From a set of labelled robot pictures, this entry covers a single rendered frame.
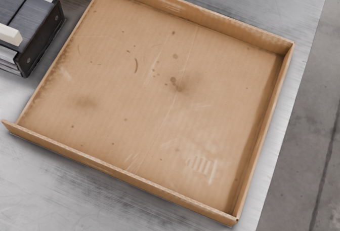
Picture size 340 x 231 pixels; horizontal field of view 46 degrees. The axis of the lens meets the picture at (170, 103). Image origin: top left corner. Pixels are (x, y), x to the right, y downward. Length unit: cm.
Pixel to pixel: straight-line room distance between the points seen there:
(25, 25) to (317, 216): 115
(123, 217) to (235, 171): 15
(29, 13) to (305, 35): 40
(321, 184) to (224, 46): 97
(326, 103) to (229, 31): 105
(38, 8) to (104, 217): 28
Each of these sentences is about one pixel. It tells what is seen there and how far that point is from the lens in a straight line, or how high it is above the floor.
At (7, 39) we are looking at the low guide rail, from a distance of 53.
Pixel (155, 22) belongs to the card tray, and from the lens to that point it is 61.
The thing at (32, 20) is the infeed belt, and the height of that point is 88.
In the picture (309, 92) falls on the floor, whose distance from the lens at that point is 161.
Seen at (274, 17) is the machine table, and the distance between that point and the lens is 65.
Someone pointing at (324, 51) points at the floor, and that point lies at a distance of 173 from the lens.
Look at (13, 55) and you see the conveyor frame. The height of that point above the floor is 88.
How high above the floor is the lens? 133
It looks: 65 degrees down
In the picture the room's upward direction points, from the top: 9 degrees clockwise
